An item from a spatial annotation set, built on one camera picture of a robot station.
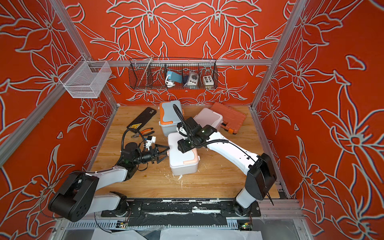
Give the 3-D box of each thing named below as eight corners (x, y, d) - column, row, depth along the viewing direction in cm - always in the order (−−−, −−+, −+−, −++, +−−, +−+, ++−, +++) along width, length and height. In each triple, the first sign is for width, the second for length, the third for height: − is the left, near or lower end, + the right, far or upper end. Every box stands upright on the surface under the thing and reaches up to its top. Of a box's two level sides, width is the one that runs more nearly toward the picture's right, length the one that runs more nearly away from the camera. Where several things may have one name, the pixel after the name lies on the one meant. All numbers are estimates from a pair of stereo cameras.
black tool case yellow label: (128, 128, 108) (126, 126, 106) (148, 109, 121) (148, 106, 119) (136, 133, 105) (135, 130, 103) (156, 112, 118) (156, 110, 116)
